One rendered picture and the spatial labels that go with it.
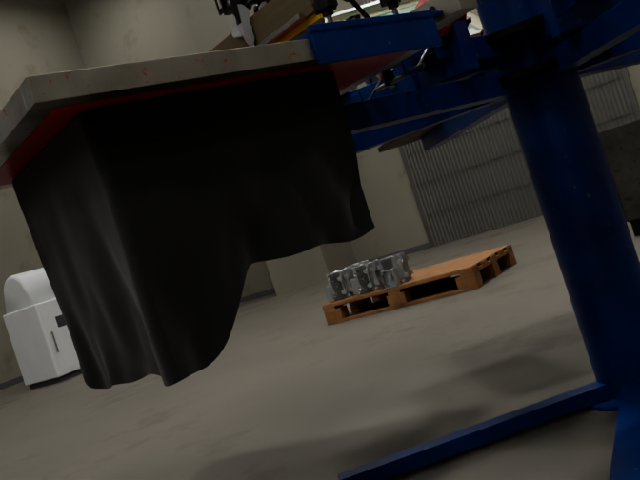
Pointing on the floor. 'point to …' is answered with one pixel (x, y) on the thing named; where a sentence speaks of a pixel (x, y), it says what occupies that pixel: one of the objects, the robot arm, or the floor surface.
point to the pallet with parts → (407, 282)
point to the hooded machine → (38, 330)
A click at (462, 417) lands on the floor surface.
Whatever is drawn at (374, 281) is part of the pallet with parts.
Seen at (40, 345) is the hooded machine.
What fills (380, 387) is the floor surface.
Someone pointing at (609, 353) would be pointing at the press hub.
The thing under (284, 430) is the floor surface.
